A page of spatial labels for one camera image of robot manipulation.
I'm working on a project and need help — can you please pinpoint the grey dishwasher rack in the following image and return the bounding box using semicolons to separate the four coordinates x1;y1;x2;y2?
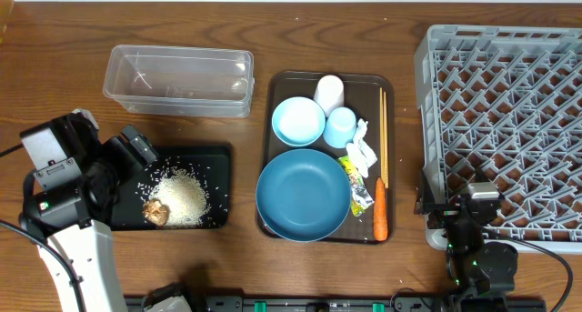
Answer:
414;25;581;254

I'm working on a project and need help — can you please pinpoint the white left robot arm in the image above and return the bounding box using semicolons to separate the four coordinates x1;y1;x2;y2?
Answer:
19;109;158;311

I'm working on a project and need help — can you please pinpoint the brown food scrap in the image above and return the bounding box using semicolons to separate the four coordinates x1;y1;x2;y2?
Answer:
142;198;169;226

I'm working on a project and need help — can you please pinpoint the left wooden chopstick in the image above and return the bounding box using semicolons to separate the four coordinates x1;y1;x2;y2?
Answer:
379;87;387;188

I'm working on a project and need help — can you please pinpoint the green foil snack wrapper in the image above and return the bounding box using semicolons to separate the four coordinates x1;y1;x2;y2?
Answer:
337;156;374;216

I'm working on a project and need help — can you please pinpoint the orange carrot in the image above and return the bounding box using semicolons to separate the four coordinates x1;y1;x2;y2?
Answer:
373;177;388;241

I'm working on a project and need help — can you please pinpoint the light blue plastic cup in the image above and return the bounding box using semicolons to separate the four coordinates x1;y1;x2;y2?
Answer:
323;106;356;149

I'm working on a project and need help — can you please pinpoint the black plastic tray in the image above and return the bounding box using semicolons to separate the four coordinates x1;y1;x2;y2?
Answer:
110;146;231;231

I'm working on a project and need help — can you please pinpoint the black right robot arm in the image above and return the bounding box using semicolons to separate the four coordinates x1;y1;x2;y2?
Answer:
415;171;518;311

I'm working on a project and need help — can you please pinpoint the light blue small bowl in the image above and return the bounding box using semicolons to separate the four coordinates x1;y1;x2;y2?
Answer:
271;96;326;147

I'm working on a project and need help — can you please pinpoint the dark blue large bowl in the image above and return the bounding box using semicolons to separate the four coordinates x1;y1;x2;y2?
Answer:
256;148;351;242

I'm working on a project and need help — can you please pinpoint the brown serving tray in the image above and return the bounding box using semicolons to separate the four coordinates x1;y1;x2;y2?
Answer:
262;71;396;245

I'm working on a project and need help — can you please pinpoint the pile of white rice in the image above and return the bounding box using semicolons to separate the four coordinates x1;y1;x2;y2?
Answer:
129;156;230;229

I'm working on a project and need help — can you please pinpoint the clear plastic container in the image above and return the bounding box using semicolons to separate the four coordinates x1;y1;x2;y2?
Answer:
103;45;255;117

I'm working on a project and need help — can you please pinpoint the wooden chopstick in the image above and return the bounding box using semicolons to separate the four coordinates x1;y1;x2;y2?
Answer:
382;91;389;189
379;87;387;188

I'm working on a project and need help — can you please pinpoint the right wooden chopstick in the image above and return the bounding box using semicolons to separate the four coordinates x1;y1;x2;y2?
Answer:
382;91;389;189

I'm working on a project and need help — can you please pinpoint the pink plastic cup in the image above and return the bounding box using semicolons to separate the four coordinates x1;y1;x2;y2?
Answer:
313;75;344;117

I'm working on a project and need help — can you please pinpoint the crumpled white tissue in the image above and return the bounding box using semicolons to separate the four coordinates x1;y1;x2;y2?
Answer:
346;118;377;178

